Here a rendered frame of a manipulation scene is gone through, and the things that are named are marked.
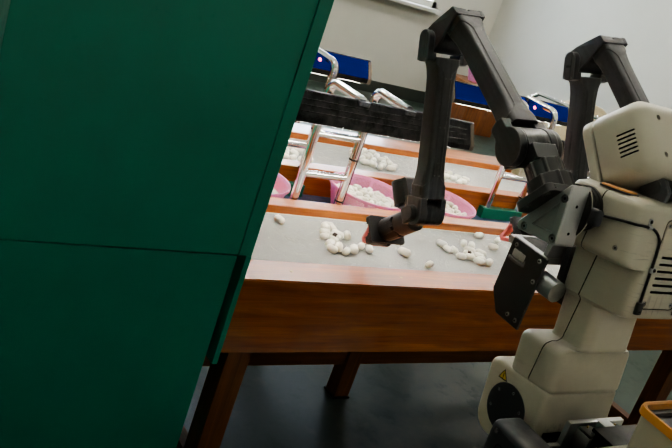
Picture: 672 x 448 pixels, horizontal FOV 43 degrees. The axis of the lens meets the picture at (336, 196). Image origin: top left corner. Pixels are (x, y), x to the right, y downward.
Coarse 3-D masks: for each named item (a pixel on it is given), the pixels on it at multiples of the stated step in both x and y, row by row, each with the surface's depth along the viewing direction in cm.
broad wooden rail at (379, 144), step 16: (304, 128) 313; (336, 144) 315; (352, 144) 319; (368, 144) 323; (384, 144) 330; (400, 144) 338; (416, 144) 347; (448, 160) 346; (464, 160) 350; (480, 160) 358; (496, 160) 368
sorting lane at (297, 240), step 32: (288, 224) 225; (320, 224) 233; (352, 224) 242; (256, 256) 200; (288, 256) 206; (320, 256) 212; (352, 256) 219; (384, 256) 226; (416, 256) 234; (448, 256) 243
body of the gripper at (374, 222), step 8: (368, 216) 203; (376, 216) 204; (392, 216) 200; (368, 224) 203; (376, 224) 204; (384, 224) 202; (392, 224) 199; (376, 232) 203; (384, 232) 202; (392, 232) 200; (368, 240) 202; (376, 240) 202; (384, 240) 204; (392, 240) 204; (400, 240) 207
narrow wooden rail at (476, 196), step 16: (288, 160) 270; (288, 176) 267; (368, 176) 283; (384, 176) 288; (400, 176) 295; (304, 192) 273; (320, 192) 276; (464, 192) 307; (480, 192) 311; (496, 192) 317; (512, 192) 325; (512, 208) 323
